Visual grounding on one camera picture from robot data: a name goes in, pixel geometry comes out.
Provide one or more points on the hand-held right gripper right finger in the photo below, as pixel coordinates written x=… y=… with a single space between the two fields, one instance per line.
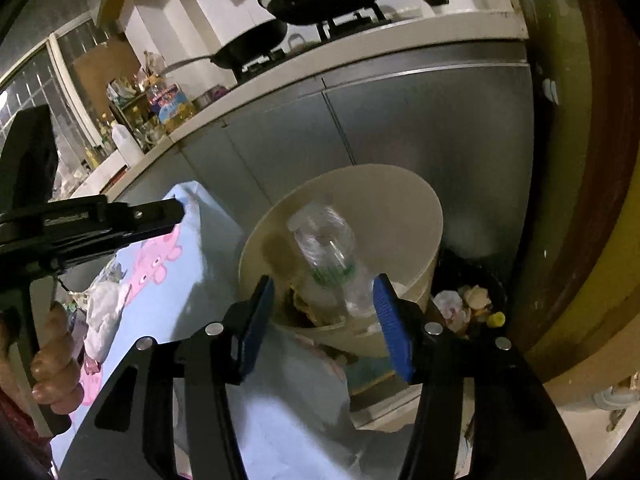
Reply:
x=392 y=330

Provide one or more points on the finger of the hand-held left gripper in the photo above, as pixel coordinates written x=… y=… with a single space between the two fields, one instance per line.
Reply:
x=160 y=215

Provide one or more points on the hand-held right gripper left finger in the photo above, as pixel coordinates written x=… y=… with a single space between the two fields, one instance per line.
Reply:
x=260 y=320

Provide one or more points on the clear green-label plastic bottle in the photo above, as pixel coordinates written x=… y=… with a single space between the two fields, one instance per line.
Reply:
x=325 y=245

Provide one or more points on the beige plastic bin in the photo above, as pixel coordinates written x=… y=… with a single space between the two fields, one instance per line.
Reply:
x=390 y=210

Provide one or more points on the person's left forearm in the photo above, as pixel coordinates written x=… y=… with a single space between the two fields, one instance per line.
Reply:
x=17 y=435

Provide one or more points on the person's left hand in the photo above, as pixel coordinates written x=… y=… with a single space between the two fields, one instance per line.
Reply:
x=55 y=360

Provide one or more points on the crumpled white paper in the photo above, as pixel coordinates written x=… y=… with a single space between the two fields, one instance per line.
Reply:
x=447 y=305

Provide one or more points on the blue cartoon pig tablecloth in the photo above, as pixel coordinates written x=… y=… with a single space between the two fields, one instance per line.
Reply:
x=210 y=270

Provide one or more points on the white plastic bottle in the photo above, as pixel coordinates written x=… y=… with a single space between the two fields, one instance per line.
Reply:
x=127 y=147

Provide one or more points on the barred kitchen window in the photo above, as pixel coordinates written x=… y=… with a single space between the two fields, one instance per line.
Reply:
x=35 y=85

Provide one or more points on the yellow bottle cap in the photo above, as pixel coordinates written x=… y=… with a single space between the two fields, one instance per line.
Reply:
x=496 y=318

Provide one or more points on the black waste bin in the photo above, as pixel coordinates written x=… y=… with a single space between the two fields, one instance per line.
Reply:
x=480 y=272

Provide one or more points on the blue-label cooking oil bottle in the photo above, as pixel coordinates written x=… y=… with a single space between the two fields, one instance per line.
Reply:
x=172 y=107

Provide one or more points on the crumpled white plastic bag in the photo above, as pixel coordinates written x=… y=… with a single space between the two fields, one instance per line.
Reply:
x=107 y=315

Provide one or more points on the cluttered condiment rack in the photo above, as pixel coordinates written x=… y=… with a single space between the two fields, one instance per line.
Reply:
x=132 y=105

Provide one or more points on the small purple cup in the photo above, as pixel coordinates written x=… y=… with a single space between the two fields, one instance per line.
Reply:
x=217 y=94

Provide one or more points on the small black frying pan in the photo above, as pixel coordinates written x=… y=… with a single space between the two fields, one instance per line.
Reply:
x=255 y=42

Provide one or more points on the grey kitchen cabinet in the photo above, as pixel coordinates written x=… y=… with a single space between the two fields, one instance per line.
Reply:
x=400 y=120

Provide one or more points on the black gas stove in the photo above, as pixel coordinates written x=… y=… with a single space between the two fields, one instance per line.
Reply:
x=350 y=20

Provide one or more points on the small white fitting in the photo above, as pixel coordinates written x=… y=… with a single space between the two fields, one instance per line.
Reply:
x=550 y=90

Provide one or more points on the brown wooden door frame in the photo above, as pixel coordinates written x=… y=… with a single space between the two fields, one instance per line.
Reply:
x=595 y=160

